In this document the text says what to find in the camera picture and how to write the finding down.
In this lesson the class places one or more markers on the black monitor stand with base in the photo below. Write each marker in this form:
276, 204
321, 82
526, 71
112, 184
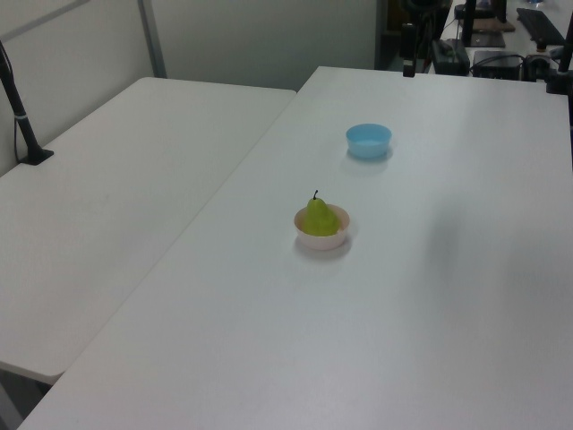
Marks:
471, 27

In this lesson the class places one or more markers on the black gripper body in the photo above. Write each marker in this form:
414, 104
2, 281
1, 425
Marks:
407, 42

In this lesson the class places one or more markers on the black clamp with orange knob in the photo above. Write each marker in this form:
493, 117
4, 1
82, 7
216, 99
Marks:
537, 60

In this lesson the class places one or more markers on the dark green and black device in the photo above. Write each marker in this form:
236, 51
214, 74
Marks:
449, 56

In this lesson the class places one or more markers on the pink plastic bowl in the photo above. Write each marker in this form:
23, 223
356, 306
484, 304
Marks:
321, 242

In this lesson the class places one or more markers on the black camera stand pole with clamp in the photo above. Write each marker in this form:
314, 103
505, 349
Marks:
23, 125

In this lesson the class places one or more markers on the green pear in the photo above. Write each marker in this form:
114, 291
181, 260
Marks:
319, 218

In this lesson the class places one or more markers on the black keyboard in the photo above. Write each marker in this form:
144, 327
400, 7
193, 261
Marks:
539, 24

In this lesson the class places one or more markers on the black electronics box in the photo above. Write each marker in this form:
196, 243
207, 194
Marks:
497, 63

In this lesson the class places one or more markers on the blue plastic bowl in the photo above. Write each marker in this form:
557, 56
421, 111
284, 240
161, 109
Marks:
369, 144

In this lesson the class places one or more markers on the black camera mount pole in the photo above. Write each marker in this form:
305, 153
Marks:
565, 58

